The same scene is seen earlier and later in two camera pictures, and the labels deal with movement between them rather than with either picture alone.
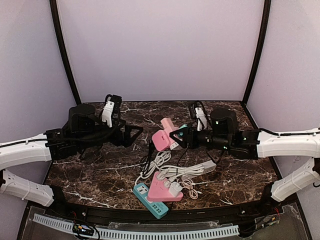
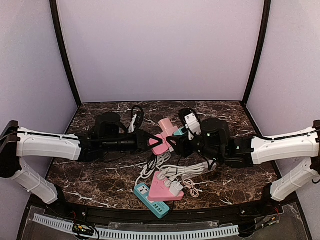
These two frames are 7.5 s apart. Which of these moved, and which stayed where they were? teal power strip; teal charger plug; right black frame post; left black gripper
Moved: left black gripper
Stayed: teal power strip; teal charger plug; right black frame post
